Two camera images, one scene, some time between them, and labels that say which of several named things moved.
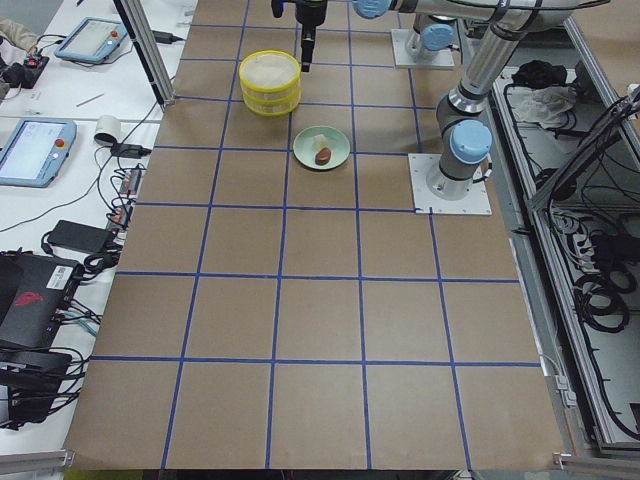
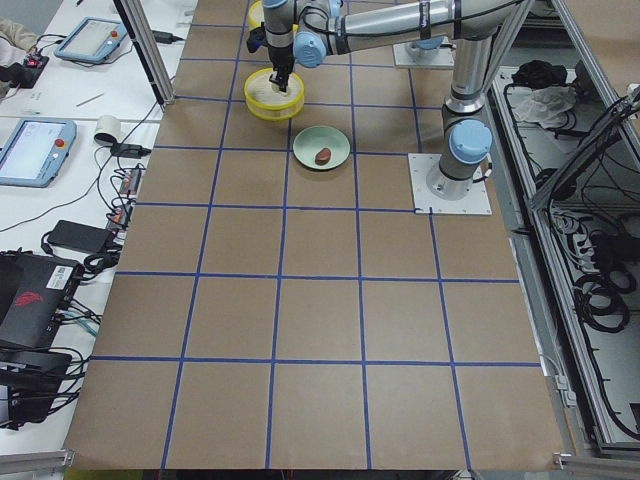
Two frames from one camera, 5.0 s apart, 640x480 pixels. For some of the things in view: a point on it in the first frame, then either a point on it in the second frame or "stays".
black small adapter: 128,150 stays
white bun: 319,142 -> 276,89
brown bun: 323,156 stays
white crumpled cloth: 544,105 stays
